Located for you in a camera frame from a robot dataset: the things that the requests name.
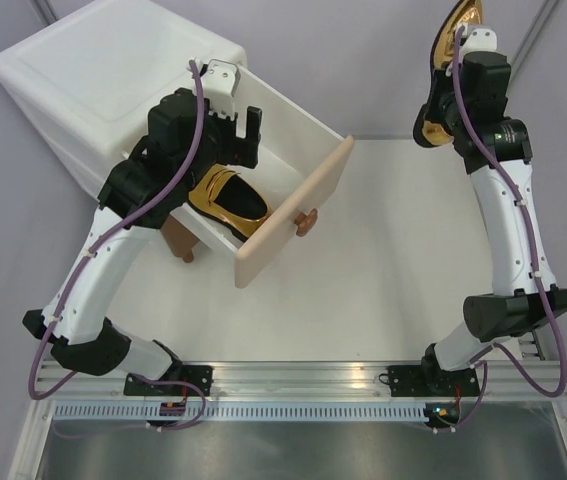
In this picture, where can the beige drawer front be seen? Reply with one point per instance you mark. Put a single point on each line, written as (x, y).
(300, 163)

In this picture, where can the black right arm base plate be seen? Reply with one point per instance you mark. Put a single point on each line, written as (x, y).
(411, 380)

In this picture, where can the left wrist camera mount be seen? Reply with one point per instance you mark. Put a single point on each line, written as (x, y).
(220, 80)

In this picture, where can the white plastic shoe cabinet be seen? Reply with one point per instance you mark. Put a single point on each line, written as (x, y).
(88, 81)

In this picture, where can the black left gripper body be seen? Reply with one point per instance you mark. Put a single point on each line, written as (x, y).
(222, 139)

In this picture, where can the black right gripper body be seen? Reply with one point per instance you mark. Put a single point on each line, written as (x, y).
(447, 104)

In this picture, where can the brown bear drawer knob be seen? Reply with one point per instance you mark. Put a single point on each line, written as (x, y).
(304, 222)

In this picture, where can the white slotted cable duct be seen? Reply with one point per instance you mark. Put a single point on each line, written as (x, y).
(242, 411)

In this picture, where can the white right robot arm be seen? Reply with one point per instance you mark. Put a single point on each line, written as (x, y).
(525, 295)

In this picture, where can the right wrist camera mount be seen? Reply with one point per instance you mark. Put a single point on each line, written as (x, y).
(478, 38)

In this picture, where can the aluminium mounting rail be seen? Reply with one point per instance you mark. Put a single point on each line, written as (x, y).
(313, 381)

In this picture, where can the aluminium left frame post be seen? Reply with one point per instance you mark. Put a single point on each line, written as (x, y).
(44, 11)

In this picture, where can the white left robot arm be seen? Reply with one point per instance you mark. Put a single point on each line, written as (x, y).
(133, 204)

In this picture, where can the brown-front pulled-out drawer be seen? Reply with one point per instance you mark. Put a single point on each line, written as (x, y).
(179, 239)

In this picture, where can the gold metallic loafer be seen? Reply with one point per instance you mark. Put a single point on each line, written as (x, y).
(223, 196)
(428, 129)

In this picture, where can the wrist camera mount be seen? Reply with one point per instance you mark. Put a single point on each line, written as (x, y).
(478, 38)
(220, 80)

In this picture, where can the aluminium corner frame post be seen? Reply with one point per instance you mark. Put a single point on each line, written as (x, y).
(536, 28)

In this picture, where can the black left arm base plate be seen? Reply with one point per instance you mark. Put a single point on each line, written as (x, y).
(174, 383)

